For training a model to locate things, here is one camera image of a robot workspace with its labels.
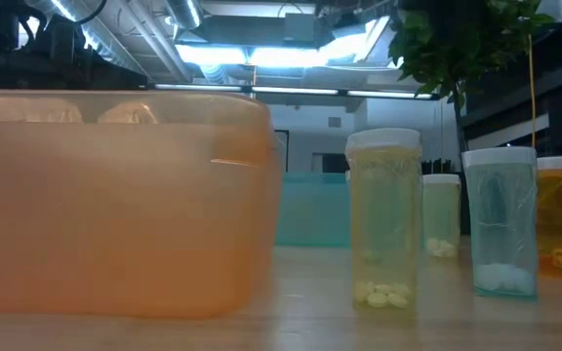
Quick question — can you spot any green leafy potted plant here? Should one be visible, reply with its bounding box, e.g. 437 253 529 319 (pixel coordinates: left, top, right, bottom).
387 0 558 111

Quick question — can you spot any translucent teal plastic bin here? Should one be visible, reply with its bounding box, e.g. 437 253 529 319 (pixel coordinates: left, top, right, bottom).
274 171 351 248

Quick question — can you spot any long ceiling strip light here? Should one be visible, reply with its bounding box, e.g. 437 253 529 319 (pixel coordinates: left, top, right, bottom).
153 82 433 100

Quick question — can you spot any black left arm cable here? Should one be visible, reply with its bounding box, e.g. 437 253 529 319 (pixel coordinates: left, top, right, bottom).
73 0 109 24

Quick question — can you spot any bright ceiling light panel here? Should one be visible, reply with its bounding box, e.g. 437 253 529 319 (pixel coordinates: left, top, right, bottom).
176 17 392 68

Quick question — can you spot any translucent orange plastic bin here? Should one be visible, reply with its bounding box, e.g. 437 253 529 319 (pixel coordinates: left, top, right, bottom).
0 89 282 321

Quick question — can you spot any grey ceiling box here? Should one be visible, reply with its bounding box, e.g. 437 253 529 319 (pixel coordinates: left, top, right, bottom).
283 12 319 44

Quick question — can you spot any tall clear yellow pill bottle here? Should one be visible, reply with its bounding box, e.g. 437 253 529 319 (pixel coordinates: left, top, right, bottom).
344 128 423 312

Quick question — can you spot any silver ventilation duct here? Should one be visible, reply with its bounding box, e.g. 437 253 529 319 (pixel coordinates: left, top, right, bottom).
166 0 204 30
24 0 153 84

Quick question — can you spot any pale blue pill bottle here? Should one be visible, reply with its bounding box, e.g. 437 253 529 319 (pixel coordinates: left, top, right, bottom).
461 145 539 299

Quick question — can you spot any small pale green pill bottle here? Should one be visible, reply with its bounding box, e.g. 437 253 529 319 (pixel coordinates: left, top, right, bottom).
421 174 462 259

